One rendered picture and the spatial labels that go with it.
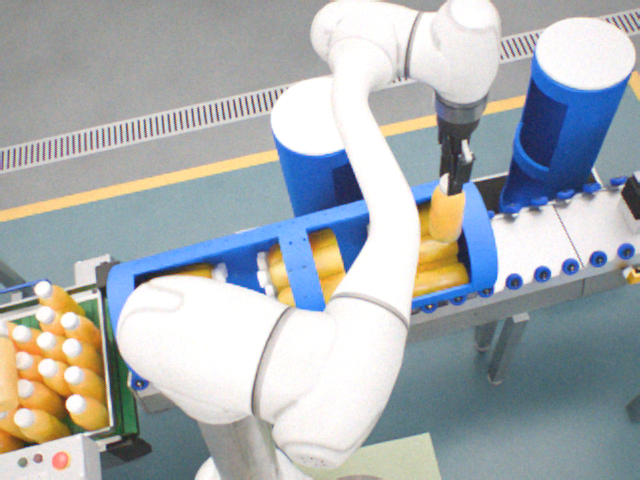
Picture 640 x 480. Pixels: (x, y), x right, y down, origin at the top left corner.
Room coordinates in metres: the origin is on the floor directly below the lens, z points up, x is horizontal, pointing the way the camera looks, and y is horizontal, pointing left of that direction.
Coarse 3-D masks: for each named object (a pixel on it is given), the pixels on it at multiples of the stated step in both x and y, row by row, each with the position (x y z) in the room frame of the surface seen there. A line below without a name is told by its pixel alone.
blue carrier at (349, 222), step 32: (416, 192) 0.85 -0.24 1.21; (288, 224) 0.84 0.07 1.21; (320, 224) 0.81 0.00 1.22; (352, 224) 0.89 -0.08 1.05; (480, 224) 0.73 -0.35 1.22; (160, 256) 0.83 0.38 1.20; (192, 256) 0.80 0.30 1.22; (224, 256) 0.87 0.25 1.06; (256, 256) 0.87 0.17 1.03; (288, 256) 0.74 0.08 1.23; (352, 256) 0.84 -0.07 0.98; (480, 256) 0.67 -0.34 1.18; (128, 288) 0.74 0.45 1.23; (256, 288) 0.81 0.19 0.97; (320, 288) 0.66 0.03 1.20; (480, 288) 0.64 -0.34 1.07
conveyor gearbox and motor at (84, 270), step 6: (96, 258) 1.07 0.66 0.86; (102, 258) 1.07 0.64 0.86; (108, 258) 1.06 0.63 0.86; (78, 264) 1.06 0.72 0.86; (84, 264) 1.06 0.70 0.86; (90, 264) 1.06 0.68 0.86; (96, 264) 1.05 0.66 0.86; (78, 270) 1.04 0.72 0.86; (84, 270) 1.04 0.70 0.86; (90, 270) 1.04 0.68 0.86; (78, 276) 1.02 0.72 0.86; (84, 276) 1.02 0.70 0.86; (90, 276) 1.02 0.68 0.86; (78, 282) 1.00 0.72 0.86; (84, 282) 1.00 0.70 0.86; (96, 288) 0.97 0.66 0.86
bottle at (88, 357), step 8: (80, 344) 0.71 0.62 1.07; (88, 344) 0.72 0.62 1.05; (80, 352) 0.69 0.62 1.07; (88, 352) 0.69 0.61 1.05; (96, 352) 0.70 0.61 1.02; (72, 360) 0.68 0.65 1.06; (80, 360) 0.67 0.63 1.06; (88, 360) 0.68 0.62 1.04; (96, 360) 0.69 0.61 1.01; (88, 368) 0.67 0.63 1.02; (96, 368) 0.67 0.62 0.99; (112, 368) 0.70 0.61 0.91; (104, 376) 0.67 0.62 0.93
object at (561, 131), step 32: (544, 96) 1.45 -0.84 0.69; (576, 96) 1.18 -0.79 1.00; (608, 96) 1.17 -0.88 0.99; (544, 128) 1.44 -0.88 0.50; (576, 128) 1.17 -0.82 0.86; (608, 128) 1.21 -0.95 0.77; (512, 160) 1.41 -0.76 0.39; (544, 160) 1.43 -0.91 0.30; (576, 160) 1.17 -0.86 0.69; (512, 192) 1.41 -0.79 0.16; (544, 192) 1.19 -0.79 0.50; (576, 192) 1.18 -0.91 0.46
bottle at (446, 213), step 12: (432, 192) 0.73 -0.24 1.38; (444, 192) 0.71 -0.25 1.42; (432, 204) 0.72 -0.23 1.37; (444, 204) 0.69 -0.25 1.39; (456, 204) 0.69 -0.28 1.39; (432, 216) 0.71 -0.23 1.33; (444, 216) 0.69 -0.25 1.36; (456, 216) 0.69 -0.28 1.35; (432, 228) 0.71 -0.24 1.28; (444, 228) 0.69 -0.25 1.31; (456, 228) 0.69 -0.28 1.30; (444, 240) 0.69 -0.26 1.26
